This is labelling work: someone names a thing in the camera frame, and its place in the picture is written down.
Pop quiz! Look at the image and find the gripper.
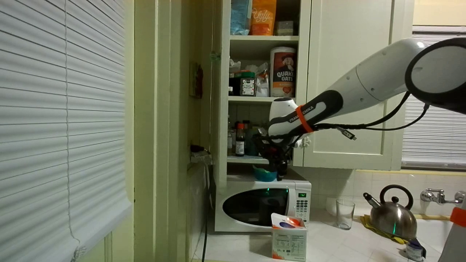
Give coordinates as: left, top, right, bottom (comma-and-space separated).
253, 133, 292, 181

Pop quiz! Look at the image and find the teal bowl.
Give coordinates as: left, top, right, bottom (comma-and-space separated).
253, 165, 278, 182

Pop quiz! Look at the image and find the open white cabinet door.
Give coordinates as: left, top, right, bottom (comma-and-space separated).
213, 0, 232, 187

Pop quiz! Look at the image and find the closed white cabinet door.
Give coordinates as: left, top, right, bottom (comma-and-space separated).
293, 0, 415, 171

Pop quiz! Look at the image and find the row of dark bottles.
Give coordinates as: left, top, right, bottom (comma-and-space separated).
228, 119, 270, 157

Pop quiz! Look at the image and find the white microwave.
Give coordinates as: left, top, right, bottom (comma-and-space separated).
214, 174, 312, 233

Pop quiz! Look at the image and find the dark sauce bottle red cap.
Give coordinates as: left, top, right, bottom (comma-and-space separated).
235, 123, 246, 157

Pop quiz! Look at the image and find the microwave door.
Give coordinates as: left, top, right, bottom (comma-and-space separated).
216, 183, 296, 232

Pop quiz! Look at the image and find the white carton with orange print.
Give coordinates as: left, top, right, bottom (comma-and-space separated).
271, 213, 308, 262

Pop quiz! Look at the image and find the clear drinking glass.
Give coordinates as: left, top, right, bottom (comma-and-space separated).
335, 199, 356, 230

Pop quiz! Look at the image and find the clear plastic food bag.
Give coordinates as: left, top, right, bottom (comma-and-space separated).
256, 63, 270, 98

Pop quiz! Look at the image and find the dark jar with green lid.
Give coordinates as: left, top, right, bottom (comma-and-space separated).
239, 71, 256, 97

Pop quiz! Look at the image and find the round oats canister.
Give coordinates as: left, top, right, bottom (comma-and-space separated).
270, 47, 297, 98

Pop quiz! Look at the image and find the yellow cloth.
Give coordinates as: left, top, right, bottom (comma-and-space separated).
360, 214, 410, 245

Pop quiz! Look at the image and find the small beige box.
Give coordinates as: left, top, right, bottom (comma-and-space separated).
275, 20, 295, 36

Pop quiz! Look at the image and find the orange snack bag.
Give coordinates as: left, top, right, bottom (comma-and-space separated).
250, 0, 277, 36

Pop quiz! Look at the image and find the blue snack bag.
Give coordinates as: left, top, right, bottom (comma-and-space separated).
230, 0, 252, 36

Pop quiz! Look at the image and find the small white window blind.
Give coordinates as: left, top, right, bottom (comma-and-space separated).
402, 25, 466, 170

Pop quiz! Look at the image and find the small blue white packet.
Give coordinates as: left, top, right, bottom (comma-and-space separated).
405, 238, 427, 262

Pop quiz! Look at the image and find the large white window blind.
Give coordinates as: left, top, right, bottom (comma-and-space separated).
0, 0, 133, 262

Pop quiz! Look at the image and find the black cable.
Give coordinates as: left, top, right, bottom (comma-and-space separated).
201, 163, 216, 262

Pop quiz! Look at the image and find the white wall cabinet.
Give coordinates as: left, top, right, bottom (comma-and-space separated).
213, 0, 415, 187

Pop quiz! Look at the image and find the dark red wall hanging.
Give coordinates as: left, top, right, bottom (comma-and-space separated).
189, 61, 204, 99

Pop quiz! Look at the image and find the steel kettle with black handle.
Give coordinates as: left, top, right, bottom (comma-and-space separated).
363, 184, 418, 240

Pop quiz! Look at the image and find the chrome wall tap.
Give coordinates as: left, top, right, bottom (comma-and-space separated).
419, 188, 466, 205

